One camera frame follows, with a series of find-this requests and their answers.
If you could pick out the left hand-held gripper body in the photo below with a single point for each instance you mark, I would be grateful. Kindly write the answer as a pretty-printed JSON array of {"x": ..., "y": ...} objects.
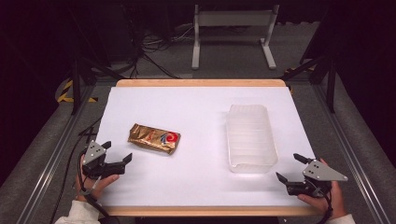
[{"x": 93, "y": 155}]

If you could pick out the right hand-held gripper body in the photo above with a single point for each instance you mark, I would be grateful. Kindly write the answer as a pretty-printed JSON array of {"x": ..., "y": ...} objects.
[{"x": 322, "y": 173}]

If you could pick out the gold snack packet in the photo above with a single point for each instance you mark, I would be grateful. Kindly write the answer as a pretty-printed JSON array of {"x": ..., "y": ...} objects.
[{"x": 154, "y": 138}]

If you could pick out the translucent plastic container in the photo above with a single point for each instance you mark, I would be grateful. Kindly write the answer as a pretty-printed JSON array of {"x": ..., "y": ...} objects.
[{"x": 250, "y": 138}]

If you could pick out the person's left hand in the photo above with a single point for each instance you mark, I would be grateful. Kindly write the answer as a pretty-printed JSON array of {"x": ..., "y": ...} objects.
[{"x": 104, "y": 182}]

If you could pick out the person's right hand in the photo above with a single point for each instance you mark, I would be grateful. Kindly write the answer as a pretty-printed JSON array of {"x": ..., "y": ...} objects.
[{"x": 336, "y": 202}]

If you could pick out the black tripod stand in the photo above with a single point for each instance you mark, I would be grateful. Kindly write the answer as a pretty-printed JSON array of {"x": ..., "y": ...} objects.
[
  {"x": 331, "y": 90},
  {"x": 75, "y": 90}
]

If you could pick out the yellow black floor tape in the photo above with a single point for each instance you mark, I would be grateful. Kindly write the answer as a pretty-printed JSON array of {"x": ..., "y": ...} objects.
[{"x": 62, "y": 99}]

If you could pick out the white table sheet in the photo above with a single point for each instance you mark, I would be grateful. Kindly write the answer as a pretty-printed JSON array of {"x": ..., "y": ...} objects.
[{"x": 193, "y": 180}]

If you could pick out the wooden table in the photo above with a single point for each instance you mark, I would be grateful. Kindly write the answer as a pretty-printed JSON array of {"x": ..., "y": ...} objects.
[{"x": 199, "y": 82}]

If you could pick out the white metal stand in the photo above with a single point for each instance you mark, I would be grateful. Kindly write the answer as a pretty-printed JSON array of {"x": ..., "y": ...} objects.
[{"x": 233, "y": 18}]

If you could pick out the aluminium floor rail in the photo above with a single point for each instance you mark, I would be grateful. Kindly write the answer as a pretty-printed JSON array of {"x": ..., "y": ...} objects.
[
  {"x": 53, "y": 158},
  {"x": 348, "y": 152}
]

